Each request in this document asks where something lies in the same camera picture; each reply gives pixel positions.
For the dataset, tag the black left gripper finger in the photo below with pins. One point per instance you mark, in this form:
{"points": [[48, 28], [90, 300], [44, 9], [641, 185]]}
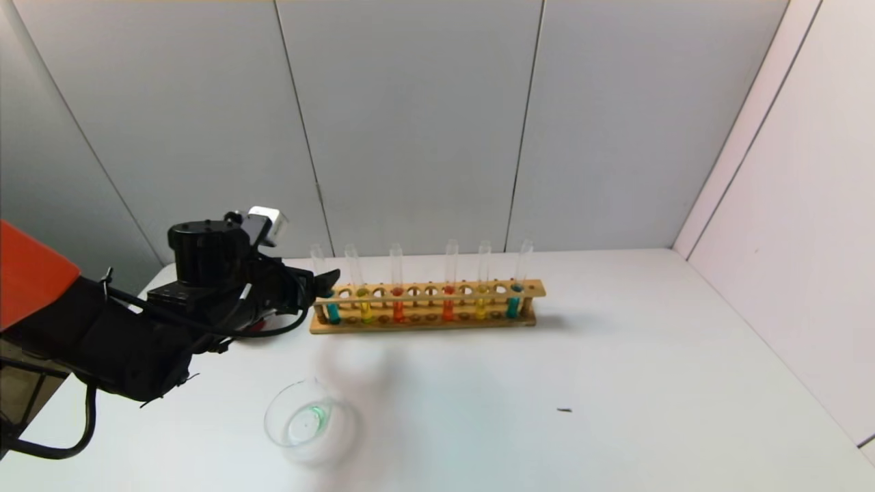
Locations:
{"points": [[328, 279], [306, 290]]}

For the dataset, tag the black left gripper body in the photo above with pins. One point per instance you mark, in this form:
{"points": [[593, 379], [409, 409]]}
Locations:
{"points": [[303, 288]]}

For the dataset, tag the blue pigment glass test tube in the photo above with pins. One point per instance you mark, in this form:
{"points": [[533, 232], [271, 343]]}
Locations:
{"points": [[333, 314]]}

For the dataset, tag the yellow-green pigment test tube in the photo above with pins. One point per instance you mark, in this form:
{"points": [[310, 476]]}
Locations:
{"points": [[367, 313]]}

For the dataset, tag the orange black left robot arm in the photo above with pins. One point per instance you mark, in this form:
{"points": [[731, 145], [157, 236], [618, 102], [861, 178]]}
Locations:
{"points": [[41, 273]]}

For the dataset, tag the orange pigment glass test tube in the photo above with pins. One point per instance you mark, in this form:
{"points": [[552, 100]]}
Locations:
{"points": [[398, 311]]}

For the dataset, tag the wooden test tube rack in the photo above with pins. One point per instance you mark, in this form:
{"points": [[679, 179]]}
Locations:
{"points": [[424, 292]]}

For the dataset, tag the red-orange pigment test tube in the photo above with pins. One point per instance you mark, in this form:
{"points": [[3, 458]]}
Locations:
{"points": [[448, 309]]}

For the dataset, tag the clear glass beaker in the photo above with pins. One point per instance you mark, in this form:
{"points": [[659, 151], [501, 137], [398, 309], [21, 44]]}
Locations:
{"points": [[304, 424]]}

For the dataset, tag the yellow pigment glass test tube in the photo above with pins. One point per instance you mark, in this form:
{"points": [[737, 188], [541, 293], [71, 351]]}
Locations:
{"points": [[480, 309]]}

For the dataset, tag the teal pigment glass test tube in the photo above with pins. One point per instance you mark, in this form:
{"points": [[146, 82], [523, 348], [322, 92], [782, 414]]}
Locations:
{"points": [[513, 307]]}

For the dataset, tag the dark red plastic cup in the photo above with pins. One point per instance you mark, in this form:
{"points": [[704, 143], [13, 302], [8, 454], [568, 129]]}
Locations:
{"points": [[261, 325]]}

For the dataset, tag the black metal frame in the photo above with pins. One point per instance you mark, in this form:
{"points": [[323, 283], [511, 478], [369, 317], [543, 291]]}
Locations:
{"points": [[8, 430]]}

